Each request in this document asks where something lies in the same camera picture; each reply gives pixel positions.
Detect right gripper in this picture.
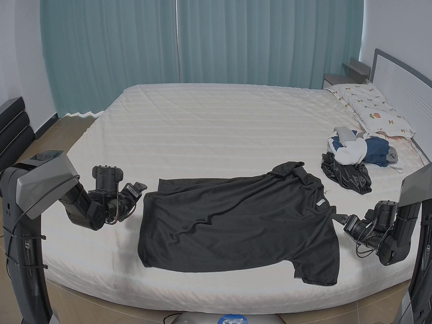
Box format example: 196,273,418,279
344,215,369,243

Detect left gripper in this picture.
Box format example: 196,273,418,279
119,182,148,215

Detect black T-shirt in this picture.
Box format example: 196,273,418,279
137,161,340,286

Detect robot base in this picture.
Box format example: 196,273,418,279
179,313,281,324

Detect pile of clothes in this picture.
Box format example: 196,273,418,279
321,126,404,196

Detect bed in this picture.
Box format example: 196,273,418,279
40,49,432,316

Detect white printed pillow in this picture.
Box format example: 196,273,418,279
325,82,416,138

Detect black chest of drawers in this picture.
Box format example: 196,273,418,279
0,97,36,169

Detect blue-green curtain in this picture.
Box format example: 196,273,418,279
176,0,366,90
40,0,180,118

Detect grey bedside table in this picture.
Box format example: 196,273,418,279
323,58,371,90

